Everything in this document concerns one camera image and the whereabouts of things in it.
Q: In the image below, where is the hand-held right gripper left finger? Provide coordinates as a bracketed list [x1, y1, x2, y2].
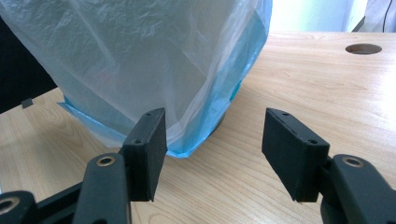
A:
[120, 107, 168, 203]

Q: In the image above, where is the black round cable grommet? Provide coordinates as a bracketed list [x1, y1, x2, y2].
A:
[345, 43, 383, 56]

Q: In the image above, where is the black curtain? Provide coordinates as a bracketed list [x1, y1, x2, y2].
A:
[0, 17, 59, 115]

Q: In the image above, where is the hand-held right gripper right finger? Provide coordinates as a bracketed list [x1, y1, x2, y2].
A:
[261, 107, 331, 203]

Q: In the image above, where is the white plastic bag blue hem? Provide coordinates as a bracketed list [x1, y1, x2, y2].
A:
[0, 0, 274, 159]

